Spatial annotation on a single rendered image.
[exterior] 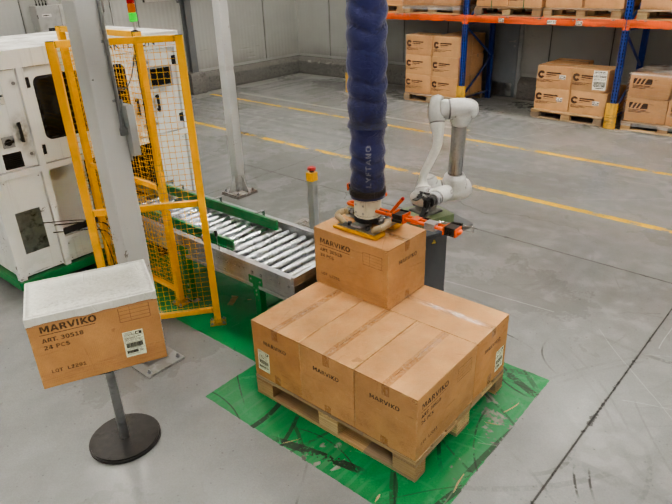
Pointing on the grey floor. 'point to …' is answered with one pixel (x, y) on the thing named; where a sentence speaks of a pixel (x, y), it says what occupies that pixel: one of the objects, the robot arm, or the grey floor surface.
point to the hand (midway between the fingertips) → (414, 209)
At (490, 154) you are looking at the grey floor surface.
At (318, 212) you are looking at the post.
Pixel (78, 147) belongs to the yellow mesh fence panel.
